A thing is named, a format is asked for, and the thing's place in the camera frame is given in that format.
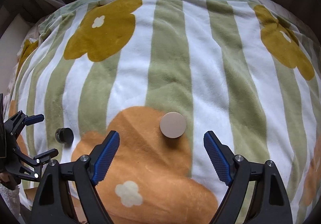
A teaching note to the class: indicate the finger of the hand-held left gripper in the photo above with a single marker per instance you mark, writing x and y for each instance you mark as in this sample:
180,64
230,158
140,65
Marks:
35,118
47,154

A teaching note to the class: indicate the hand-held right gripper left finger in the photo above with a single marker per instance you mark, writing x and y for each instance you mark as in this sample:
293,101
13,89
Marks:
107,156

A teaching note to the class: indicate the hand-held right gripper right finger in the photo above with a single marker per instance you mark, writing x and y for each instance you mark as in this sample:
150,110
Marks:
218,158

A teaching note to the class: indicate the round beige disc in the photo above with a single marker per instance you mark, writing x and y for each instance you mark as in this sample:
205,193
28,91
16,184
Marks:
173,125

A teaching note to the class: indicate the floral striped blanket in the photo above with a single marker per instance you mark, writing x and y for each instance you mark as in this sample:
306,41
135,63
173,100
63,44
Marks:
170,63

